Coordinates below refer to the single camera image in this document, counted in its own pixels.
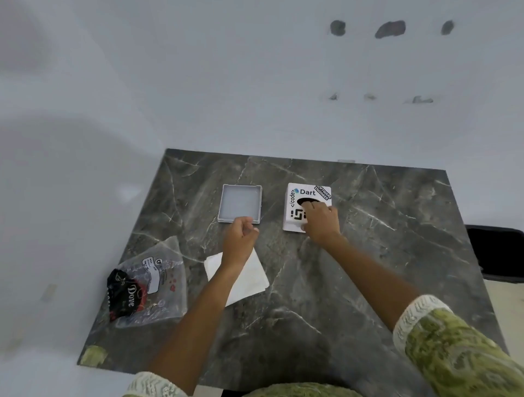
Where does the person's right forearm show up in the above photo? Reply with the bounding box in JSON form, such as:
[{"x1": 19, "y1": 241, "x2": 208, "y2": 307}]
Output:
[{"x1": 323, "y1": 235, "x2": 424, "y2": 333}]

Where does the green patterned lace-trimmed garment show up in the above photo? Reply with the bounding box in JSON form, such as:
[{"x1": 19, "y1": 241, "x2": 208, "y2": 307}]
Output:
[{"x1": 122, "y1": 294, "x2": 524, "y2": 397}]

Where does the white paper sheet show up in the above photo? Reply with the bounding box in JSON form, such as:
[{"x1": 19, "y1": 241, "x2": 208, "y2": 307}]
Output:
[{"x1": 203, "y1": 247, "x2": 270, "y2": 308}]

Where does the person's left hand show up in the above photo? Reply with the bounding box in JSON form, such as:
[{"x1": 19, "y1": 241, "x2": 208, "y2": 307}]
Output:
[{"x1": 221, "y1": 216, "x2": 260, "y2": 267}]

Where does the yellow-green tape piece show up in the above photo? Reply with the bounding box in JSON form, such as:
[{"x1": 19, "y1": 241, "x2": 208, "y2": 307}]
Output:
[{"x1": 79, "y1": 345, "x2": 109, "y2": 367}]

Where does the person's right hand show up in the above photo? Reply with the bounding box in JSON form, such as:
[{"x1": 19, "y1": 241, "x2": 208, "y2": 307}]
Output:
[{"x1": 301, "y1": 201, "x2": 342, "y2": 246}]

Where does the black and red wrapper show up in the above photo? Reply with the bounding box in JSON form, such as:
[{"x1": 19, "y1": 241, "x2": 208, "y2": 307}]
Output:
[{"x1": 107, "y1": 268, "x2": 145, "y2": 322}]

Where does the clear plastic bag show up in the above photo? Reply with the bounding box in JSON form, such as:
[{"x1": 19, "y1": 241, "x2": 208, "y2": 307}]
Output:
[{"x1": 110, "y1": 236, "x2": 188, "y2": 329}]

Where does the white square box lid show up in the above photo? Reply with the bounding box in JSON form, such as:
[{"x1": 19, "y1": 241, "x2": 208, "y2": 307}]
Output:
[{"x1": 218, "y1": 184, "x2": 263, "y2": 225}]

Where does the black chair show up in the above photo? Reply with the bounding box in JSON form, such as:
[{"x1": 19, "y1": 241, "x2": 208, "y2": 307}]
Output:
[{"x1": 465, "y1": 224, "x2": 524, "y2": 284}]

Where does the white box with stickers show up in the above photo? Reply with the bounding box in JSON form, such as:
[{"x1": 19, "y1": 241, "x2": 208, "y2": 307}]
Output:
[{"x1": 282, "y1": 182, "x2": 332, "y2": 234}]

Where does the person's left forearm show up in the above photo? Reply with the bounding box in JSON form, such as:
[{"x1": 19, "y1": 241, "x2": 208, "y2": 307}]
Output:
[{"x1": 145, "y1": 258, "x2": 255, "y2": 387}]

